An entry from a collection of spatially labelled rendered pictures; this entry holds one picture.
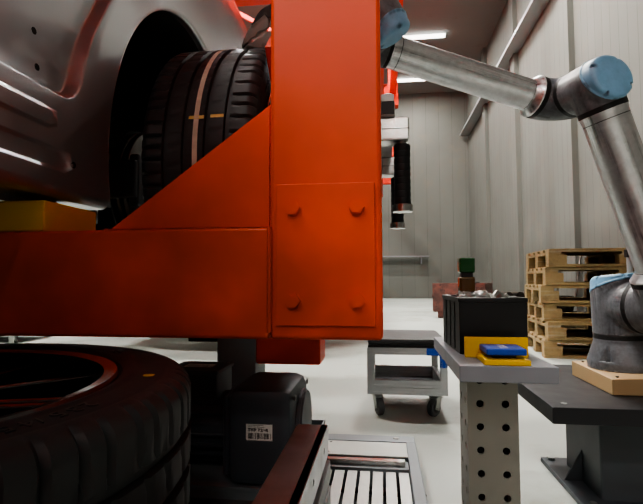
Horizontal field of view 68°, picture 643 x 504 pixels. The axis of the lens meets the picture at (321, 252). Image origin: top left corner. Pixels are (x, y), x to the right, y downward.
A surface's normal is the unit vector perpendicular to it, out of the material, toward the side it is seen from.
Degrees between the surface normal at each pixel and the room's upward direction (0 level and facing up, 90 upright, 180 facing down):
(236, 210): 90
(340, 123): 90
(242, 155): 90
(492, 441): 90
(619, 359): 72
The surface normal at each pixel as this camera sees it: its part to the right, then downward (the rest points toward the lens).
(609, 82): 0.15, -0.18
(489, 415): -0.13, -0.06
